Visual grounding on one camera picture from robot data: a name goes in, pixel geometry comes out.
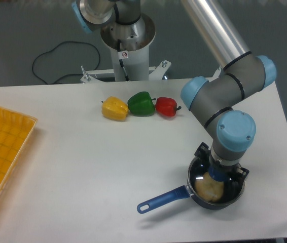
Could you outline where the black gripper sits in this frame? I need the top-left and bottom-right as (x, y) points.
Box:
(194, 142), (249, 192)

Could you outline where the glass pot lid blue knob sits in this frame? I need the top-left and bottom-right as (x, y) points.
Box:
(188, 154), (247, 205)

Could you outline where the black pot blue handle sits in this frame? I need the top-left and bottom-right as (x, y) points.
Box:
(136, 155), (247, 215)

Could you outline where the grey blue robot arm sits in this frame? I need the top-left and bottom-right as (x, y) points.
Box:
(73, 1), (277, 191)

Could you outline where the round beige bread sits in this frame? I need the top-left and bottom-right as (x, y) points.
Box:
(194, 172), (225, 203)

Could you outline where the red bell pepper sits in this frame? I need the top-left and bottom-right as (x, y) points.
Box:
(155, 97), (182, 119)

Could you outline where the green bell pepper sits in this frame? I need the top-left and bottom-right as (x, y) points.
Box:
(127, 91), (155, 116)

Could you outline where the yellow bell pepper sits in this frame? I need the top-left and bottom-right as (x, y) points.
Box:
(101, 96), (129, 121)

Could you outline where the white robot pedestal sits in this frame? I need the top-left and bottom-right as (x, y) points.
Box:
(81, 14), (171, 83)

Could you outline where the black cable on floor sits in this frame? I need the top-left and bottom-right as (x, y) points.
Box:
(32, 40), (101, 85)

